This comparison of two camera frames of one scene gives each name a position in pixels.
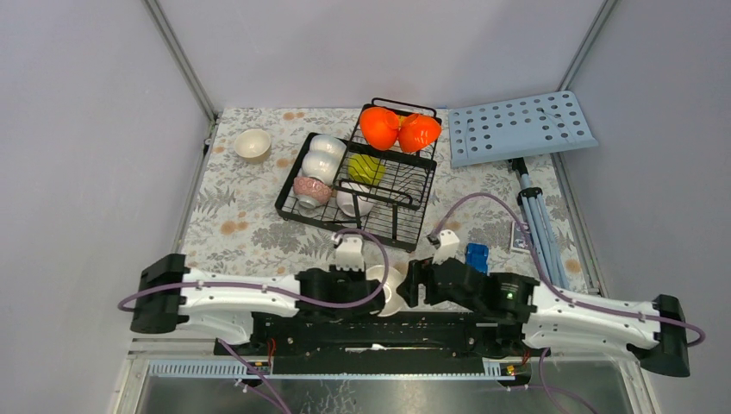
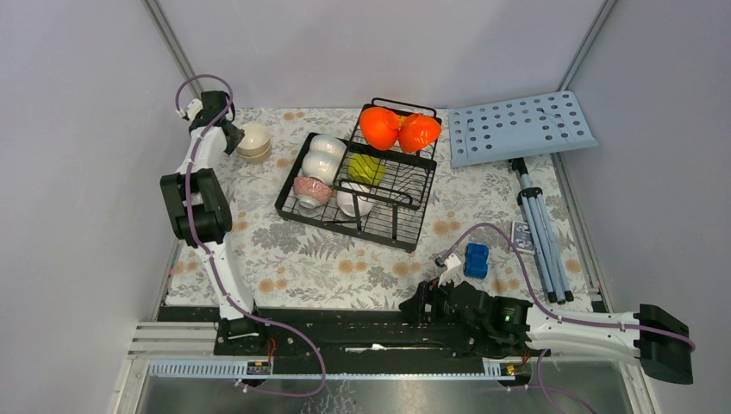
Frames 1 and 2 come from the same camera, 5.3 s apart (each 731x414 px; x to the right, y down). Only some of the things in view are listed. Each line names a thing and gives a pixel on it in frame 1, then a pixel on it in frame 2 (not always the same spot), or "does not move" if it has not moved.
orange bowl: x=417 y=132 does not move
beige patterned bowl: x=393 y=300 to x=255 y=141
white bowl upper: x=327 y=142 does not move
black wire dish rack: x=378 y=183 does not move
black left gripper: x=335 y=274 to x=234 y=139
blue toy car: x=477 y=255 does not move
